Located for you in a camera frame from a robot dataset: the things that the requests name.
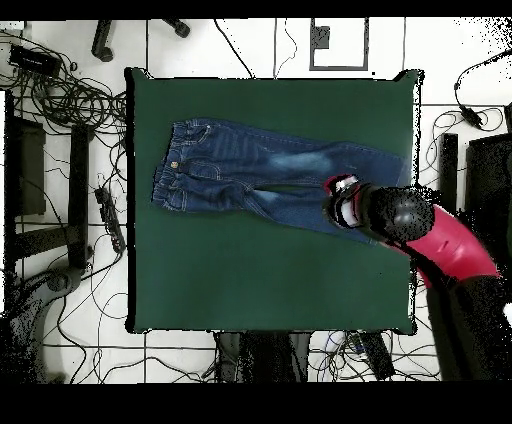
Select black chair leg with caster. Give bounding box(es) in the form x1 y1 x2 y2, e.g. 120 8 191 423
90 19 116 64
161 17 192 40

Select black box with cables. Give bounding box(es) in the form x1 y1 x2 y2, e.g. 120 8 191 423
8 44 62 76

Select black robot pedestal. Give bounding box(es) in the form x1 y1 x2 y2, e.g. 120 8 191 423
214 331 311 383

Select grey square frame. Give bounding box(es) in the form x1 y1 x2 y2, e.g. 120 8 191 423
308 17 370 72

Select black stand frame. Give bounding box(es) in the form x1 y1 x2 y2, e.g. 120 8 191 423
3 90 96 277
438 101 512 261

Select dark green table cloth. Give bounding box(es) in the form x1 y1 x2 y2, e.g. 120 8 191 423
124 67 424 336

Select tangle of black cables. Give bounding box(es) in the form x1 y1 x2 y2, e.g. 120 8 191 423
0 29 129 137

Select blue denim jeans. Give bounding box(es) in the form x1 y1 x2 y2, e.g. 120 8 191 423
150 117 413 246

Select black power adapter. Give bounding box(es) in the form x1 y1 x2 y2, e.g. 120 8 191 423
458 104 486 130

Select black power strip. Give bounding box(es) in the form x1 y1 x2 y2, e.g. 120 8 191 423
94 187 127 254
359 331 396 381

